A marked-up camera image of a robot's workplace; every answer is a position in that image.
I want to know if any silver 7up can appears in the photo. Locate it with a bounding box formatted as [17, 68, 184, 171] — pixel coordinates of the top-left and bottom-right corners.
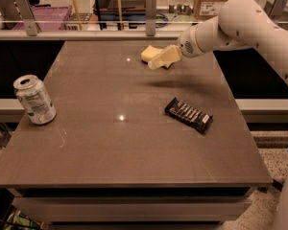
[13, 75, 57, 125]

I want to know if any metal railing post left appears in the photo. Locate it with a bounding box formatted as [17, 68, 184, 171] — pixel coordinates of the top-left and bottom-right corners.
[15, 0, 39, 36]

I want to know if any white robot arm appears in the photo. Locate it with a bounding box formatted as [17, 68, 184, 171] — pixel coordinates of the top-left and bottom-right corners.
[149, 0, 288, 230]

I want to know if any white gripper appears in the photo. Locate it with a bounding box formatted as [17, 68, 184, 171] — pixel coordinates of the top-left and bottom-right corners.
[148, 26, 204, 70]

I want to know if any metal railing post centre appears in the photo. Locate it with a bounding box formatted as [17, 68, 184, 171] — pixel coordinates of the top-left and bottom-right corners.
[146, 0, 156, 36]

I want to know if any metal railing post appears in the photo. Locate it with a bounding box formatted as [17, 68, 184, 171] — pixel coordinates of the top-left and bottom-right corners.
[15, 0, 39, 36]
[269, 0, 288, 17]
[146, 0, 156, 36]

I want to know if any metal railing post right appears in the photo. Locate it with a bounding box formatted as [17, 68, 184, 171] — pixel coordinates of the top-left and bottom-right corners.
[269, 0, 288, 17]

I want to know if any purple plastic crate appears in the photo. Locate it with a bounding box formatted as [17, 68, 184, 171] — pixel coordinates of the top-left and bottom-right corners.
[12, 5, 73, 32]

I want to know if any yellow sponge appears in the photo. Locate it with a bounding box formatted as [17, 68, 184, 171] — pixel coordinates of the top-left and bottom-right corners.
[141, 45, 171, 70]

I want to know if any black snack bar wrapper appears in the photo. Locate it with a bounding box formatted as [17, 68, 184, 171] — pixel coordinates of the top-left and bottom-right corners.
[164, 98, 213, 134]

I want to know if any yellow broom handle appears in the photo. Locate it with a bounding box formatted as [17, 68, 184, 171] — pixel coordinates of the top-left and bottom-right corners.
[72, 0, 83, 31]

